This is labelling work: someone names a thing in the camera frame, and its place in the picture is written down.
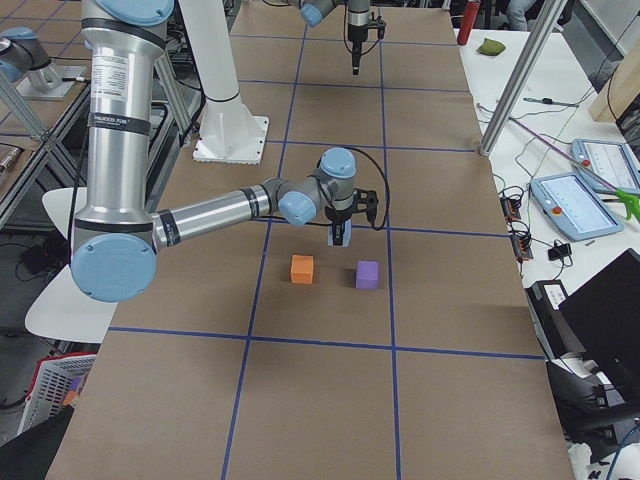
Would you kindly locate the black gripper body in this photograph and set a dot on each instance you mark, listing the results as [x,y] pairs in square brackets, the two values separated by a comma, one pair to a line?
[355,36]
[336,216]

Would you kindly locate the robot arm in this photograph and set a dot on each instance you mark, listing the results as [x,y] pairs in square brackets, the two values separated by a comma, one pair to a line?
[114,239]
[314,12]

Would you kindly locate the orange foam block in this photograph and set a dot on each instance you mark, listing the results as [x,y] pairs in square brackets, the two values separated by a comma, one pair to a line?
[302,269]

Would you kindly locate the purple foam block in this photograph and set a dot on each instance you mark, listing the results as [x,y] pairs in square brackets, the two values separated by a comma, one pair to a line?
[367,275]

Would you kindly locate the red water bottle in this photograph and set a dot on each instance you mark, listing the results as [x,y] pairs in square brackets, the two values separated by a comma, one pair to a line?
[468,20]

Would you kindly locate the green bean bag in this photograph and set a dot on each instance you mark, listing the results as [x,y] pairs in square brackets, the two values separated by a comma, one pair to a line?
[491,47]

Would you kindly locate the near teach pendant tablet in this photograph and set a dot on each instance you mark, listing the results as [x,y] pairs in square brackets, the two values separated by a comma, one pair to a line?
[573,207]

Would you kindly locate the teach pendant tablet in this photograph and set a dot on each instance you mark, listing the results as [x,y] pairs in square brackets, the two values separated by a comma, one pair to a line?
[573,207]
[613,161]

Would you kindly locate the far teach pendant tablet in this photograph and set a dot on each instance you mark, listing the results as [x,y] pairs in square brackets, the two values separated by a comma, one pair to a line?
[613,161]

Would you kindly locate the black laptop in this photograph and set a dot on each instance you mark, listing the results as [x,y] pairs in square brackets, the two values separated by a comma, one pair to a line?
[604,315]

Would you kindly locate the reacher grabber stick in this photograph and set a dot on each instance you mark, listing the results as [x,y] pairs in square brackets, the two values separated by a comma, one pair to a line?
[630,200]

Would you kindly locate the white chair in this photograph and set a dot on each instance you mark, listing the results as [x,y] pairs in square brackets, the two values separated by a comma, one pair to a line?
[62,311]

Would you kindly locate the white plastic basket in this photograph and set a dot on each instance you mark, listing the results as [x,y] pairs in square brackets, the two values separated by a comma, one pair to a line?
[51,382]

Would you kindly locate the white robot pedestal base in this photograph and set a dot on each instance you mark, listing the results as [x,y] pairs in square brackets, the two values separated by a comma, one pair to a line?
[228,132]

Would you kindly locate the aluminium frame post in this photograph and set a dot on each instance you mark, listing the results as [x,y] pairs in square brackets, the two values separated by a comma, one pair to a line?
[549,14]

